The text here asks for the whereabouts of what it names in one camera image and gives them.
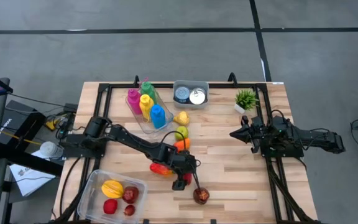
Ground clear plastic tub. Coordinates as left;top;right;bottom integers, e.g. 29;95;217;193
77;169;149;224

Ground yellow toy fruit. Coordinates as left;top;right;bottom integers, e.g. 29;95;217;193
173;111;191;126

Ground blue squeeze bottle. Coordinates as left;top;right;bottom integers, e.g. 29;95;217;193
150;104;167;129

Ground dark red toy pomegranate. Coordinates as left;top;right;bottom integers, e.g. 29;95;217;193
193;187;211;205

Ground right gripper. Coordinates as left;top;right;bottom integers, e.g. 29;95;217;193
229;115;262;154

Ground white paper sheets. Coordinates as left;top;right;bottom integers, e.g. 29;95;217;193
9;151;57;197

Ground black metal table frame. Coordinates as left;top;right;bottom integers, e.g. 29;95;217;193
54;72;319;224

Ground black box with white lettering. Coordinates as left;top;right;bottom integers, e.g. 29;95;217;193
0;108;23;146

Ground clear rectangular tray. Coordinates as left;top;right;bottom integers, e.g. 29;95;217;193
125;88;175;136

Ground green plant in white pot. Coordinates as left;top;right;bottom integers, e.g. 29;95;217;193
234;88;259;114

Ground pink squeeze bottle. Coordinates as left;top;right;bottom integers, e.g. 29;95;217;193
127;88;143;115

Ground yellow squeeze bottle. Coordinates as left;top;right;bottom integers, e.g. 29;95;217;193
139;94;155;123

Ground dark red toy apple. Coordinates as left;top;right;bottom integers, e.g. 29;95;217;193
122;185;140;205

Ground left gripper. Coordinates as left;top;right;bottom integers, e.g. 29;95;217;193
163;149;203;192

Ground green toy apple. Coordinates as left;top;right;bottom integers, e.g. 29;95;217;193
174;125;190;141

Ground red and yellow toy mango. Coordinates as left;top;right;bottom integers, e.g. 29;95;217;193
149;162;174;178

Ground green squeeze bottle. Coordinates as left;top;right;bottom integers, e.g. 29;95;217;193
140;82;158;104

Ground red-orange toy mango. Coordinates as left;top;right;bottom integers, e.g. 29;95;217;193
173;138;192;153

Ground grey plastic bin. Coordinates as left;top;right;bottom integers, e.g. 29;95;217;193
172;80;210;110

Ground silver tin can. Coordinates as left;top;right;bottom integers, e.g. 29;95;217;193
175;86;191;103
189;87;207;106

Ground red toy fruit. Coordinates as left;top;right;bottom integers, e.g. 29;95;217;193
182;172;193;187
103;198;119;215

